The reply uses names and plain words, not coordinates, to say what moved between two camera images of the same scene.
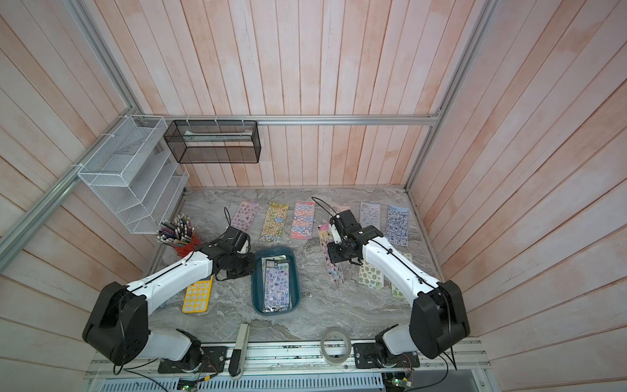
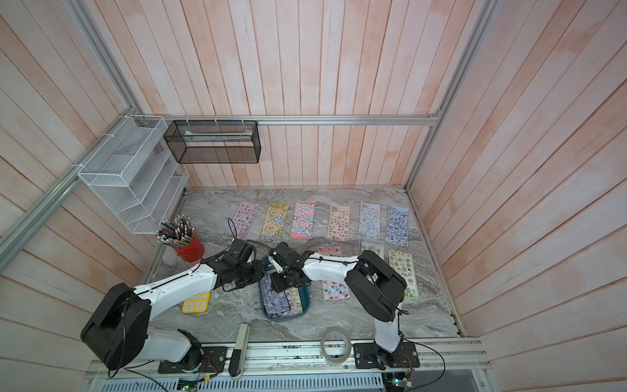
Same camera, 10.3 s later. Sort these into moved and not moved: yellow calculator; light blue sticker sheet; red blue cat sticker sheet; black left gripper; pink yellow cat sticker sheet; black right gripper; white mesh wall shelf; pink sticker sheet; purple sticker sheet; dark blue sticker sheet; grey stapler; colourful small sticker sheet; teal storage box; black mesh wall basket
Moved: black right gripper; black left gripper; pink yellow cat sticker sheet; teal storage box; purple sticker sheet
Not moved: pink sticker sheet; yellow calculator; light blue sticker sheet; white mesh wall shelf; black mesh wall basket; colourful small sticker sheet; dark blue sticker sheet; red blue cat sticker sheet; grey stapler
